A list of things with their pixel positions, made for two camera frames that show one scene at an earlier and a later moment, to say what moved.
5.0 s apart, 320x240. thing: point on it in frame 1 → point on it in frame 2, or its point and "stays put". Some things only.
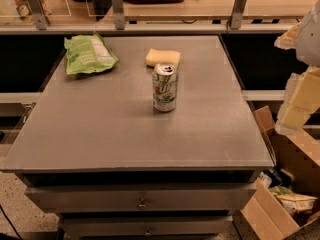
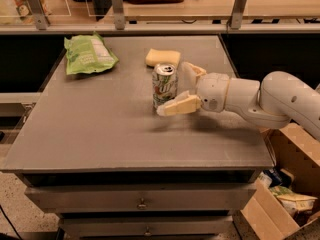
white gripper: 309,39 → 212,90
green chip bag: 86,53 stays put
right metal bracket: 239,6 stays put
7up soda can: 164,87 stays put
